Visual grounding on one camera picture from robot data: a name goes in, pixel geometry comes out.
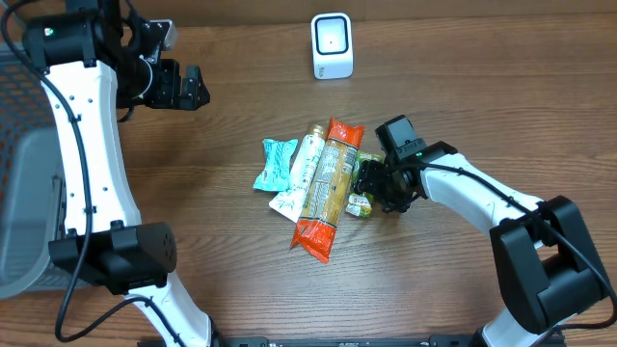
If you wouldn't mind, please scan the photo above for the green snack packet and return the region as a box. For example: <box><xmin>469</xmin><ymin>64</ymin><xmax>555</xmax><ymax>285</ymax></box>
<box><xmin>345</xmin><ymin>151</ymin><xmax>384</xmax><ymax>218</ymax></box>

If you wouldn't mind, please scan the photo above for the orange pasta packet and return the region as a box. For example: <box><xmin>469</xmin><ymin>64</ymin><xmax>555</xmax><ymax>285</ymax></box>
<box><xmin>290</xmin><ymin>118</ymin><xmax>365</xmax><ymax>264</ymax></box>

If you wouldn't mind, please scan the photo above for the white tube with gold cap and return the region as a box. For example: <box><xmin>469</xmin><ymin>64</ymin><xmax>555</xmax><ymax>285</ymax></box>
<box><xmin>269</xmin><ymin>124</ymin><xmax>327</xmax><ymax>223</ymax></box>

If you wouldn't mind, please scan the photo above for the light blue wipes packet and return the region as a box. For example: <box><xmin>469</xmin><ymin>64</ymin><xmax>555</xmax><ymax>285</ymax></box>
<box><xmin>253</xmin><ymin>139</ymin><xmax>298</xmax><ymax>192</ymax></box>

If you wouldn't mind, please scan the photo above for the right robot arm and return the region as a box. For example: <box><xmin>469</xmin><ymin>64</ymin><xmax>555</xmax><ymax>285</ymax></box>
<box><xmin>354</xmin><ymin>115</ymin><xmax>616</xmax><ymax>346</ymax></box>

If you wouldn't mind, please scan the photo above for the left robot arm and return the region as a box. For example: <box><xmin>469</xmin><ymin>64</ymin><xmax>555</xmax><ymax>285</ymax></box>
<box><xmin>24</xmin><ymin>1</ymin><xmax>220</xmax><ymax>346</ymax></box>

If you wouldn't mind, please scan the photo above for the white barcode scanner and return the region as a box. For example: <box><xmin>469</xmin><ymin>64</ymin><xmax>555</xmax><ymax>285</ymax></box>
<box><xmin>310</xmin><ymin>13</ymin><xmax>354</xmax><ymax>80</ymax></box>

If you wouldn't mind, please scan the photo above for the grey plastic basket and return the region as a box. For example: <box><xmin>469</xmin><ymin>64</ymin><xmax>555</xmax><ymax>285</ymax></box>
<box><xmin>1</xmin><ymin>43</ymin><xmax>71</xmax><ymax>300</ymax></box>

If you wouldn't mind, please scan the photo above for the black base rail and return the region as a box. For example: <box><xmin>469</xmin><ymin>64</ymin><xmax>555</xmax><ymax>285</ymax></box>
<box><xmin>137</xmin><ymin>334</ymin><xmax>568</xmax><ymax>347</ymax></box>

